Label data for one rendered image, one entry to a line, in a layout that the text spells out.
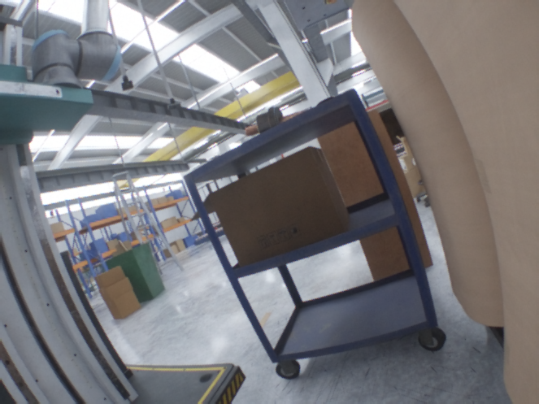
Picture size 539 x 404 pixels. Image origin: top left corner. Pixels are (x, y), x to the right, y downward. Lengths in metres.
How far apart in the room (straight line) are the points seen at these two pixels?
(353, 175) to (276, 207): 0.67
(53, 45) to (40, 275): 0.70
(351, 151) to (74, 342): 1.43
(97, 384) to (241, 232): 0.71
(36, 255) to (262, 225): 0.72
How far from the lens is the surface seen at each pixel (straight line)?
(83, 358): 0.91
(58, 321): 0.89
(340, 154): 1.46
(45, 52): 1.01
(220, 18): 14.17
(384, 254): 1.56
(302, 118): 0.79
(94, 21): 1.15
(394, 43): 0.64
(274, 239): 0.92
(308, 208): 0.87
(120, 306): 3.88
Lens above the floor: 0.73
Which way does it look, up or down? 2 degrees down
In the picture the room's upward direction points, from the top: 24 degrees counter-clockwise
